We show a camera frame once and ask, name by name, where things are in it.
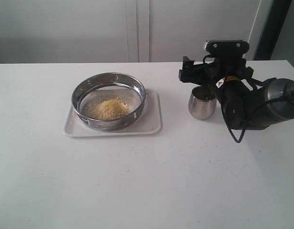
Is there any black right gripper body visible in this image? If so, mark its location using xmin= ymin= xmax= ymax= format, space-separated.
xmin=205 ymin=41 xmax=253 ymax=115

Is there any stainless steel cup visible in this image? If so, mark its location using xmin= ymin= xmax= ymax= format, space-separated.
xmin=188 ymin=85 xmax=217 ymax=120

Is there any yellow fine grain pile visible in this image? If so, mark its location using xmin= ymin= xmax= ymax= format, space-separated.
xmin=86 ymin=99 xmax=128 ymax=121

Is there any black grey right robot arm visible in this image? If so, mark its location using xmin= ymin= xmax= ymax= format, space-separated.
xmin=178 ymin=40 xmax=294 ymax=130

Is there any round steel mesh sieve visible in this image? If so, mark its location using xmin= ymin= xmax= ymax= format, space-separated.
xmin=71 ymin=73 xmax=146 ymax=132

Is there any white rectangular plastic tray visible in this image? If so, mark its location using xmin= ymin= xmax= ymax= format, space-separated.
xmin=63 ymin=89 xmax=162 ymax=137

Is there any white cabinet with doors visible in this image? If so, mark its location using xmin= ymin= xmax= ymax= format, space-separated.
xmin=0 ymin=0 xmax=272 ymax=63

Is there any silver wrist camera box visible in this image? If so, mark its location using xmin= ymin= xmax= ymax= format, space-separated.
xmin=203 ymin=40 xmax=243 ymax=51

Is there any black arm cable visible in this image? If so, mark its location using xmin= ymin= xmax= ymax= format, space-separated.
xmin=201 ymin=54 xmax=294 ymax=144

